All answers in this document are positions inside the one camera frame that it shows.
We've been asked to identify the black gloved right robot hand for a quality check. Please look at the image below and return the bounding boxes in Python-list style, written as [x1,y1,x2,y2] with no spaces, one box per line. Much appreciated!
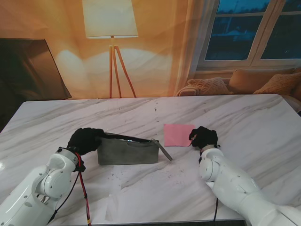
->
[189,126,219,150]

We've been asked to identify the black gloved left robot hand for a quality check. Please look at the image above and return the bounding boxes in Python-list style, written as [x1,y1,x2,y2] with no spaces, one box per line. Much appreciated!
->
[67,128,105,156]

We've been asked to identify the pink blue-backed paper sheet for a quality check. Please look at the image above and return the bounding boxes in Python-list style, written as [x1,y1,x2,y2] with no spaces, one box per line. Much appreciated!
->
[163,123,196,148]

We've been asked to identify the grey fabric storage pouch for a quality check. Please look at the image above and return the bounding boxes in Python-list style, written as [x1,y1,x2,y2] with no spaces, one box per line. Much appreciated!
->
[97,132,174,166]

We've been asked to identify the beige knit cushion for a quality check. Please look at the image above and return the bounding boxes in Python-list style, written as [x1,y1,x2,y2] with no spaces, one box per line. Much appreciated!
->
[187,77,232,95]

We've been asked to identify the plain orange cushion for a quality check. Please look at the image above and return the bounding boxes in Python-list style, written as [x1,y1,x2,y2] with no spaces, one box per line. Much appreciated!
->
[229,69,294,94]

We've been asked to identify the cream sheer curtain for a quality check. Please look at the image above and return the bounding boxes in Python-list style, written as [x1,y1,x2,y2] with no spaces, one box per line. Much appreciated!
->
[173,0,221,96]

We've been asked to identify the orange knit cushion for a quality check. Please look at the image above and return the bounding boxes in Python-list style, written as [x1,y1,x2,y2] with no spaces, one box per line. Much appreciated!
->
[253,72,301,95]

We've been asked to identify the beige sofa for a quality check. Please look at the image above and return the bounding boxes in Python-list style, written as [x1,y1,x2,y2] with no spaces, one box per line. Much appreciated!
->
[176,68,301,113]

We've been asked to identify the white framed night window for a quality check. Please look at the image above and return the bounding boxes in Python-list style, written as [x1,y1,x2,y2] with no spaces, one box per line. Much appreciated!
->
[203,0,301,69]

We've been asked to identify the tripod floor lamp white shade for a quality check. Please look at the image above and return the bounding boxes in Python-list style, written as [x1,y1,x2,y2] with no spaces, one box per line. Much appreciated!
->
[82,0,139,98]

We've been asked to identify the red black left arm cable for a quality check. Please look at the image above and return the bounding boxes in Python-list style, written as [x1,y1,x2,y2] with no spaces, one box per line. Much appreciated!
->
[47,152,92,226]

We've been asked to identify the red black arm cable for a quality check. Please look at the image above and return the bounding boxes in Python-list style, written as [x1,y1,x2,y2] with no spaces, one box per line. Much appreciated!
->
[213,197,219,222]
[47,152,92,226]

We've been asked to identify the red black right arm cable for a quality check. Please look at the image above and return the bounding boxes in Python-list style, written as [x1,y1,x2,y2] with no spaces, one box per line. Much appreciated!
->
[213,197,219,222]

